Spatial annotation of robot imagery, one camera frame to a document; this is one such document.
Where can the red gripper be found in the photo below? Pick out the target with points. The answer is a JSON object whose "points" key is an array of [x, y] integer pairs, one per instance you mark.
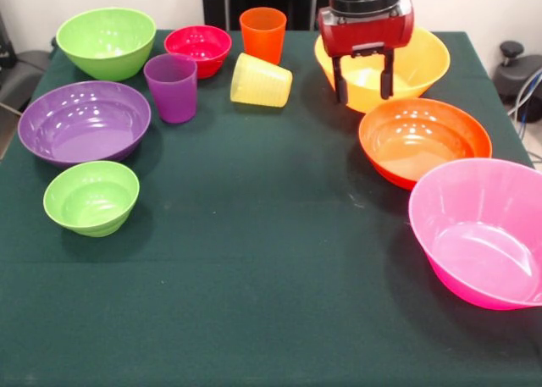
{"points": [[364, 33]]}

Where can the yellow bowl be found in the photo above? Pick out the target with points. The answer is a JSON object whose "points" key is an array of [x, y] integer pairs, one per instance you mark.
{"points": [[423, 61]]}

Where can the yellow cup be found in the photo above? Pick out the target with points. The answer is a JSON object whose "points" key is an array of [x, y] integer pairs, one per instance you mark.
{"points": [[262, 84]]}

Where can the pink bowl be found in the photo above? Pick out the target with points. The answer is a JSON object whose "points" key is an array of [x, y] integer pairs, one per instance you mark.
{"points": [[474, 217]]}

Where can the orange bowl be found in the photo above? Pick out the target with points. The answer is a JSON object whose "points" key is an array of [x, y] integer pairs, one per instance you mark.
{"points": [[423, 137]]}

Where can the orange cup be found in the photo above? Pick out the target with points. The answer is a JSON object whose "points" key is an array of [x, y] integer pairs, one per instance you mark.
{"points": [[262, 40]]}

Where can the black round equipment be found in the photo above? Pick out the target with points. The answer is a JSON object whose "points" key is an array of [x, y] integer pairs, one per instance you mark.
{"points": [[514, 73]]}

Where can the red bowl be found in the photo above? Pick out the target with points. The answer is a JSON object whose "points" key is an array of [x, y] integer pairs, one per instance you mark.
{"points": [[203, 44]]}

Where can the dark green tablecloth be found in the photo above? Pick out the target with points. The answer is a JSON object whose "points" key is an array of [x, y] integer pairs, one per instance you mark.
{"points": [[254, 234]]}

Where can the purple cup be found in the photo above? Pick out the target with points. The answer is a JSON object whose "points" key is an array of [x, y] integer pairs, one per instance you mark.
{"points": [[173, 99]]}

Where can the large green bowl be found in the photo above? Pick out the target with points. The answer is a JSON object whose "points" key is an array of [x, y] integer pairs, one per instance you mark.
{"points": [[106, 61]]}

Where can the purple bowl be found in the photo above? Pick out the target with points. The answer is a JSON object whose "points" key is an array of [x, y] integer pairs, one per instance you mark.
{"points": [[84, 128]]}

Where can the small green bowl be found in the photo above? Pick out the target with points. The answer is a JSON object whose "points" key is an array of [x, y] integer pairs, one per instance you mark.
{"points": [[91, 200]]}

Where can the dark grey chair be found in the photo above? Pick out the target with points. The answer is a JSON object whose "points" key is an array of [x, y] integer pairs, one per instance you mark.
{"points": [[25, 73]]}

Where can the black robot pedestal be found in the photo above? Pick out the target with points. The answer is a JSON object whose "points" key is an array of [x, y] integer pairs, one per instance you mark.
{"points": [[216, 1]]}

